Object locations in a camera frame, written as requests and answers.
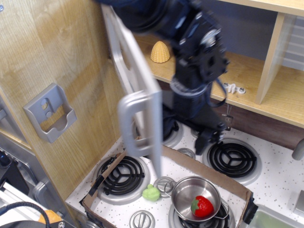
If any cardboard tray border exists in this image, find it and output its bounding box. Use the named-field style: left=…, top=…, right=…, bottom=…
left=78, top=140, right=256, bottom=228

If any back right black burner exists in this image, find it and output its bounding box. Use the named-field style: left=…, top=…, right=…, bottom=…
left=201, top=138, right=262, bottom=186

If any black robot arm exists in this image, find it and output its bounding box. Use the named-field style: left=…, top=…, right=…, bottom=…
left=103, top=0, right=229, bottom=155

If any toy sink basin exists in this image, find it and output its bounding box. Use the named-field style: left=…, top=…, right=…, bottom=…
left=240, top=205, right=304, bottom=228

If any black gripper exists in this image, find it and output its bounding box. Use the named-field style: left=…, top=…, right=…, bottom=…
left=162, top=85, right=227, bottom=155

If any hanging toy spatula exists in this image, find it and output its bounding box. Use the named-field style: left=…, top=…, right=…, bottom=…
left=222, top=104, right=234, bottom=131

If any grey toy microwave door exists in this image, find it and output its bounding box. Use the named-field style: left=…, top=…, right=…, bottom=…
left=101, top=5, right=163, bottom=177

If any small middle stove knob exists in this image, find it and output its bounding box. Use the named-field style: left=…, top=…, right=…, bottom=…
left=177, top=148, right=196, bottom=159

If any centre silver stove knob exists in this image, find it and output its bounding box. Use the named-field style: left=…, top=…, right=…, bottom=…
left=153, top=176, right=176, bottom=198

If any grey oven door handle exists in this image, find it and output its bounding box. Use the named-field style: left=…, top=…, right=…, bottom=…
left=32, top=181, right=48, bottom=204

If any yellow toy corn cob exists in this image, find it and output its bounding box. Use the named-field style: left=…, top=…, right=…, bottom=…
left=150, top=41, right=170, bottom=63

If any black braided cable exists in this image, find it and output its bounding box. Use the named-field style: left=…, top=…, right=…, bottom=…
left=0, top=201, right=52, bottom=228

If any white magnetic door latch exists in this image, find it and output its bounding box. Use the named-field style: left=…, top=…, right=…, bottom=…
left=223, top=83, right=246, bottom=95

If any orange round object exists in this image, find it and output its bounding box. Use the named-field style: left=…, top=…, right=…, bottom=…
left=38, top=210, right=62, bottom=224

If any small steel pot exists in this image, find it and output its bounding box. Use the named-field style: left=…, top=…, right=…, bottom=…
left=170, top=176, right=222, bottom=223

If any front left black burner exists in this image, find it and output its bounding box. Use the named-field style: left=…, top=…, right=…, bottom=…
left=97, top=156, right=150, bottom=205

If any front silver stove knob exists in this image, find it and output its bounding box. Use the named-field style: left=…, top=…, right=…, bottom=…
left=129, top=210, right=155, bottom=228

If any silver stove knob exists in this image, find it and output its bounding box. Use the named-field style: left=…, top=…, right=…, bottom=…
left=129, top=210, right=155, bottom=228
left=153, top=176, right=176, bottom=198

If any grey wall holder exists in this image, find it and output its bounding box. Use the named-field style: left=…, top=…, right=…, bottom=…
left=23, top=83, right=77, bottom=143

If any green toy vegetable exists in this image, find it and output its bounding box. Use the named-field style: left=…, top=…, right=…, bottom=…
left=142, top=184, right=160, bottom=202

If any red toy strawberry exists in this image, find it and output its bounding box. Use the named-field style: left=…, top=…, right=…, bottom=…
left=190, top=195, right=214, bottom=218

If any grey toy faucet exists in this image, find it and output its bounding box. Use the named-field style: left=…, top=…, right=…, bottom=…
left=292, top=139, right=304, bottom=161

